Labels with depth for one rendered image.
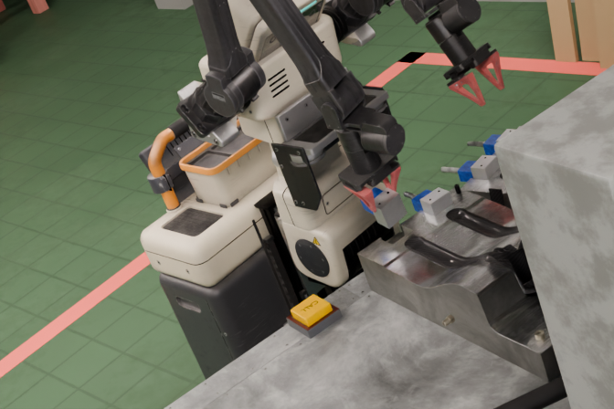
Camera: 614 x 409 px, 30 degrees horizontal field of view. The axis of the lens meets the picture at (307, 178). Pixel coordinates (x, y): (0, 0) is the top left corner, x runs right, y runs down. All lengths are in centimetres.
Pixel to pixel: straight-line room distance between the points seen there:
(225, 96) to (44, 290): 258
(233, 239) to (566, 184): 167
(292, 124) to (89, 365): 185
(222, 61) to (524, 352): 77
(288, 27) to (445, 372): 65
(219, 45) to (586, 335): 111
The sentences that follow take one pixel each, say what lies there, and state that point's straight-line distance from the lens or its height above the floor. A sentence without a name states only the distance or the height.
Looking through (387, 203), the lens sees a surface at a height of 98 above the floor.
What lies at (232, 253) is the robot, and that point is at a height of 74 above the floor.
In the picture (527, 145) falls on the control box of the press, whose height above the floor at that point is 147.
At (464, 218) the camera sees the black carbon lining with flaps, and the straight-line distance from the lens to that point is 224.
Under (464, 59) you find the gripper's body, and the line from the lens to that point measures 239.
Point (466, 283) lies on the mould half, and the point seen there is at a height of 93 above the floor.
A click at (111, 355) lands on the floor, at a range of 405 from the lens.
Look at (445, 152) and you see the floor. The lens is 445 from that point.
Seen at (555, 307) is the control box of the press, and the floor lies 127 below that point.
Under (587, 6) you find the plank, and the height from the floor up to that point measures 23.
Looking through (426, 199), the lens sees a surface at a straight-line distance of 227.
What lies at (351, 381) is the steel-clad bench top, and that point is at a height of 80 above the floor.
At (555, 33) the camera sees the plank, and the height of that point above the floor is 12.
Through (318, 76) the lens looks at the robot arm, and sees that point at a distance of 201.
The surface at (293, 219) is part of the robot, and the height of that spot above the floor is 83.
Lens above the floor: 201
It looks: 26 degrees down
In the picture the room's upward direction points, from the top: 21 degrees counter-clockwise
